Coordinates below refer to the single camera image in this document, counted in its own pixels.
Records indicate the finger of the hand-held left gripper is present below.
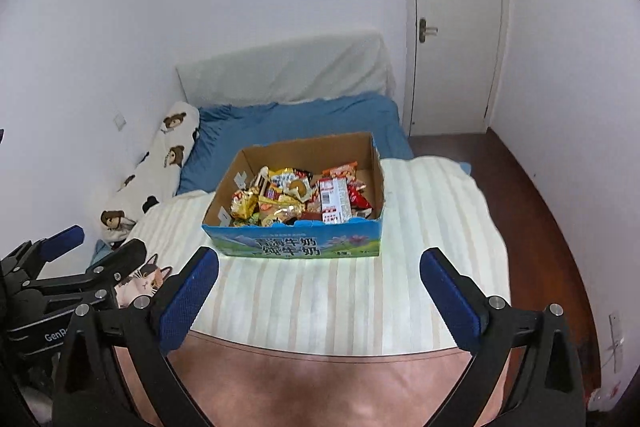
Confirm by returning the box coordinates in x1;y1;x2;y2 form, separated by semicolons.
0;225;85;279
20;238;147;303

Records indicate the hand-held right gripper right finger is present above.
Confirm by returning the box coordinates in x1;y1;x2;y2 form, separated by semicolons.
419;248;586;427

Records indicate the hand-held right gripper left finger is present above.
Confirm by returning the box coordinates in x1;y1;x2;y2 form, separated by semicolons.
52;247;221;427

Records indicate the cardboard box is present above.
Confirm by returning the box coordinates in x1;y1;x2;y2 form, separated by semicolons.
201;132;386;259

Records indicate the pile of mixed snacks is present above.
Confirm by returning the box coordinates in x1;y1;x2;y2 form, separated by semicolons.
229;162;373;228

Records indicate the cat print cushion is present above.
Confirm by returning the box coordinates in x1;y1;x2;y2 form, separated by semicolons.
114;253;173;308

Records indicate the cream striped blanket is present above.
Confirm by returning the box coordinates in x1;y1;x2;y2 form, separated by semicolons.
120;156;511;355

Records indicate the white bear print pillow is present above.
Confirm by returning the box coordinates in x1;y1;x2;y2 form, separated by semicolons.
97;101;201;248

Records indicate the blue bedsheet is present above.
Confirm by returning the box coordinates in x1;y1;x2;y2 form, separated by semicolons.
177;93;471;196

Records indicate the white door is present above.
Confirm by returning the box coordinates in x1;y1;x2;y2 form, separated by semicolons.
400;0;511;136

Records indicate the grey padded headboard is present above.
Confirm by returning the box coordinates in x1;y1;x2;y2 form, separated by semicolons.
176;31;396;105

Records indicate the white wall socket with cable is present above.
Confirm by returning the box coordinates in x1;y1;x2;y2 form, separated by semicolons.
606;313;626;369

